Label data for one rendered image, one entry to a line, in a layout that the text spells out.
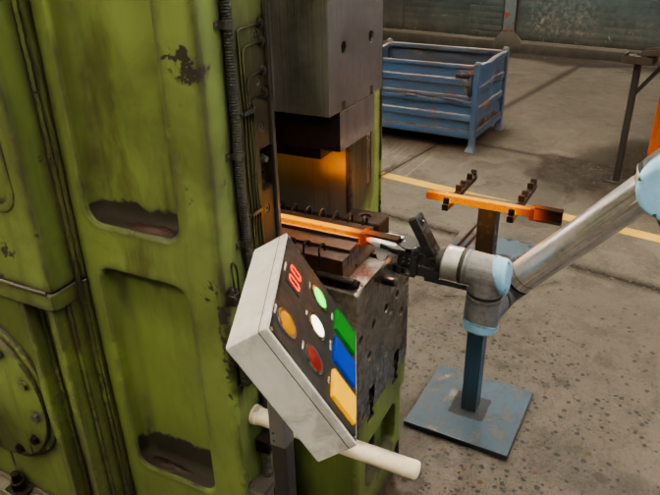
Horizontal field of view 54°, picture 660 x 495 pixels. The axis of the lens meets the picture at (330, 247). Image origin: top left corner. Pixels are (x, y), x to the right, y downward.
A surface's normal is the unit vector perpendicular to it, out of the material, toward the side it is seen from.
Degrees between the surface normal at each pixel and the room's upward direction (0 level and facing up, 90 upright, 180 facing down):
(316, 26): 90
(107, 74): 89
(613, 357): 0
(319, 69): 90
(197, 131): 89
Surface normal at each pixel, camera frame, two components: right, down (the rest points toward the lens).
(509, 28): -0.60, 0.38
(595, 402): -0.02, -0.89
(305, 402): -0.04, 0.46
